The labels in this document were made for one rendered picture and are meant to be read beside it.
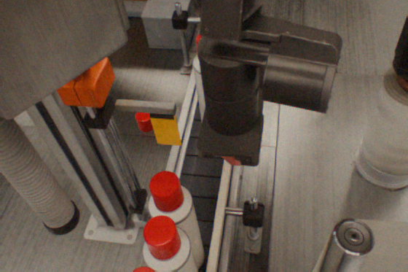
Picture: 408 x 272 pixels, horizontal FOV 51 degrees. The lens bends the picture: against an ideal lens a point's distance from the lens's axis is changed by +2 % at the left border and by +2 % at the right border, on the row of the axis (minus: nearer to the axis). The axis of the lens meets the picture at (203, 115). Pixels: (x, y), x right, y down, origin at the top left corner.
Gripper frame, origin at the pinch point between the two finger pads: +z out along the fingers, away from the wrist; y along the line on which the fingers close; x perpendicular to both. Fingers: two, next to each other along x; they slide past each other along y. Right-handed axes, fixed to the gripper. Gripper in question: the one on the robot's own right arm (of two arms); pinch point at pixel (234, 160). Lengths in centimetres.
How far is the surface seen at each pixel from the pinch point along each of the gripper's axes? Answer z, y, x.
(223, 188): 10.2, 1.3, 2.3
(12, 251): 18.6, -9.7, 35.7
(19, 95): -28.5, -15.1, 9.5
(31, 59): -30.1, -13.8, 8.6
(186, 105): 5.7, 13.1, 9.8
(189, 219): -1.4, -9.3, 4.0
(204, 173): 13.8, 5.6, 6.3
